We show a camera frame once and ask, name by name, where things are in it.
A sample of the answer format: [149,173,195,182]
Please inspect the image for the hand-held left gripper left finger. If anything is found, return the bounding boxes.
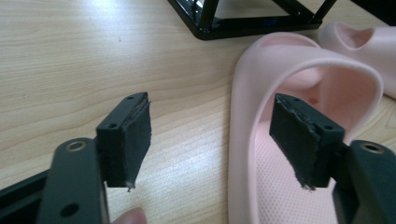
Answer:
[95,91,153,192]

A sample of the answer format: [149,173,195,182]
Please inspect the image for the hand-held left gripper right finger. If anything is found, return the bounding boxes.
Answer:
[268,92,347,191]

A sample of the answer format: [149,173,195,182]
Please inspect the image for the pink rubber slipper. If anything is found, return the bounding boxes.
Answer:
[318,21,396,100]
[227,32,385,224]

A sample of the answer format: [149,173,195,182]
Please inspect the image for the red and pink toy robot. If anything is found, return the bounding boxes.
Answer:
[167,0,339,41]

